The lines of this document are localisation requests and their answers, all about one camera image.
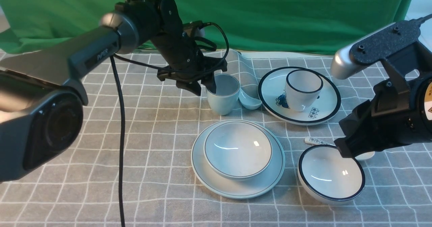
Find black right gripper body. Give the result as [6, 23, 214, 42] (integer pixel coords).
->
[338, 100, 419, 153]

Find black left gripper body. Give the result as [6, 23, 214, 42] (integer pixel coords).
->
[156, 31, 228, 83]

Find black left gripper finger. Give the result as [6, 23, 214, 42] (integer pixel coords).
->
[177, 82, 201, 96]
[202, 74, 217, 94]

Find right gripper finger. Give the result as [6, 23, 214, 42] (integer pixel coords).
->
[334, 139, 358, 158]

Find light blue cup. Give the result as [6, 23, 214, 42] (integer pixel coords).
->
[206, 74, 240, 116]

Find light blue spoon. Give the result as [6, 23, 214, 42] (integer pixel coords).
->
[239, 88, 262, 110]

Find light blue bowl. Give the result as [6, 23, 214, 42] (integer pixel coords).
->
[203, 120, 273, 181]

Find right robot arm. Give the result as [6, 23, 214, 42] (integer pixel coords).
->
[331, 15, 431, 158]

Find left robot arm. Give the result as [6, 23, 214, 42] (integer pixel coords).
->
[0, 0, 227, 182]

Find white patterned spoon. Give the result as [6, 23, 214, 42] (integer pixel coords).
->
[304, 136, 375, 161]

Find white bowl dark rim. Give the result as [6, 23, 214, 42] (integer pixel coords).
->
[297, 145, 366, 205]

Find grey checked tablecloth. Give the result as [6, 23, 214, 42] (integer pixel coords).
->
[0, 61, 431, 227]

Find white plate dark rim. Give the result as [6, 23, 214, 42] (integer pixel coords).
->
[258, 67, 341, 126]

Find white cup dark rim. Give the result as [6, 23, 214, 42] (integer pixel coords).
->
[285, 69, 324, 112]

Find green backdrop cloth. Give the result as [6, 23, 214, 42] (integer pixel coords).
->
[0, 0, 411, 54]

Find light blue plate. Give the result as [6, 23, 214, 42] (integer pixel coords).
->
[190, 121, 286, 199]

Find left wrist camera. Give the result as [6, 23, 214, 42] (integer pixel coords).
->
[183, 21, 205, 37]

